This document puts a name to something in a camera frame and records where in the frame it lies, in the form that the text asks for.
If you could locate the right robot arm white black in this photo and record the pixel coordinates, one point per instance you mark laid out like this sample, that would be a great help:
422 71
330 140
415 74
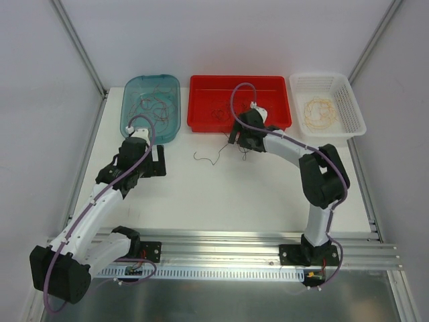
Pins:
325 182

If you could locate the red plastic tray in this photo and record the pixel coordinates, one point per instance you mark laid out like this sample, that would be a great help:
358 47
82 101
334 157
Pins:
209 109

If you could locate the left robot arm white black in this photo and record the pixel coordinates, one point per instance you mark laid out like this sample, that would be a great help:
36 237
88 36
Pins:
65 268

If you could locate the white slotted cable duct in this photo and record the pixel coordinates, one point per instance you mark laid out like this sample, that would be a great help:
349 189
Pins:
203 273

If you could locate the white perforated plastic basket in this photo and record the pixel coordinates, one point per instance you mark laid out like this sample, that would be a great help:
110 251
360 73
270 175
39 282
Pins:
326 108

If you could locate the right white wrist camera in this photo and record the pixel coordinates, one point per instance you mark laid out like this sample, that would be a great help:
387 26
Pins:
263 112

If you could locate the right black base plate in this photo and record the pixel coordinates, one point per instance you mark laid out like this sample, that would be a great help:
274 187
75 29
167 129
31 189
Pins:
300 255

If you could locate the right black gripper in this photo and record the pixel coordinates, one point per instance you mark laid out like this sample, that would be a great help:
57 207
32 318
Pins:
239 135

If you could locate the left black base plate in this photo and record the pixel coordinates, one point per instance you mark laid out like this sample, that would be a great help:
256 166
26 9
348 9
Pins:
149 250

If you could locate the right aluminium frame post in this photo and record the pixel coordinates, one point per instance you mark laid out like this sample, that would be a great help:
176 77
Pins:
386 20

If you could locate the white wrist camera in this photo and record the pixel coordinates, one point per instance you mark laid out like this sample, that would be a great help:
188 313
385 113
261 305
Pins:
138 132
263 112

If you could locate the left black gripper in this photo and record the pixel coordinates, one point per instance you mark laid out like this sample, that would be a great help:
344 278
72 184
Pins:
157 160

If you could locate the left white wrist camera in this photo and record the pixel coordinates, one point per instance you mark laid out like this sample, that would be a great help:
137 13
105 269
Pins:
138 132

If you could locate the aluminium mounting rail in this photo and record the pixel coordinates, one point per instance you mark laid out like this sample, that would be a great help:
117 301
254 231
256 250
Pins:
362 251

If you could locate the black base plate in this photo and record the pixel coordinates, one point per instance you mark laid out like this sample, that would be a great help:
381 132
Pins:
149 250
300 255

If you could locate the teal transparent plastic tub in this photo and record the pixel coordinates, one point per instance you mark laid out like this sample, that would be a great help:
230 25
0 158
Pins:
155 98

